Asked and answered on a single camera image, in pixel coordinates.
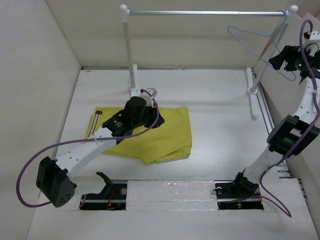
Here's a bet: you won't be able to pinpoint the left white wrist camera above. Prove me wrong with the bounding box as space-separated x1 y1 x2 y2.
139 88 158 108

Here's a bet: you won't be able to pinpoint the yellow trousers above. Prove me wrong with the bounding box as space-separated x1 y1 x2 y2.
85 105 193 166

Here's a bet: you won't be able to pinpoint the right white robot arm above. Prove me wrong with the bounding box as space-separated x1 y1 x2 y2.
230 43 320 197

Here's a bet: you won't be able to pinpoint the white and metal clothes rack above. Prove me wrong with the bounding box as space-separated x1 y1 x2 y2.
118 3 299 121

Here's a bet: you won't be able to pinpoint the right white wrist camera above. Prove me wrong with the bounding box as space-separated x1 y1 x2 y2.
303 31 320 50

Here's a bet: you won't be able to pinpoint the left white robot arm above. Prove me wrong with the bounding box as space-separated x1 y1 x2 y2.
36 92 165 208

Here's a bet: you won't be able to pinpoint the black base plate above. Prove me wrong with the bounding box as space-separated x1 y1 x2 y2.
79 180 128 211
211 180 264 210

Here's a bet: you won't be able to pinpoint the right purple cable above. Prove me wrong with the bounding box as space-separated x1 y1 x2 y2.
224 19 320 218

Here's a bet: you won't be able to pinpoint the blue wire hanger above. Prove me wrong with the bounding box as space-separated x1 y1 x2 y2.
227 9 296 82

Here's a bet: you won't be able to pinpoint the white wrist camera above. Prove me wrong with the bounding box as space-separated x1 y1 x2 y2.
139 88 158 108
303 31 320 50

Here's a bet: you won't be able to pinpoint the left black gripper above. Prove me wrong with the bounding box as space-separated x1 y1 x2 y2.
132 102 164 129

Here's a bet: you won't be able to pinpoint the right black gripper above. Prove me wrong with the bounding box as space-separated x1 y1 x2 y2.
269 43 316 71

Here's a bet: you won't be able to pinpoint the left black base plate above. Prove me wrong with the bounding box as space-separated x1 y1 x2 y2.
79 180 128 211

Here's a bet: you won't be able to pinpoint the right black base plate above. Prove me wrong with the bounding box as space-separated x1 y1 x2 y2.
211 180 264 210

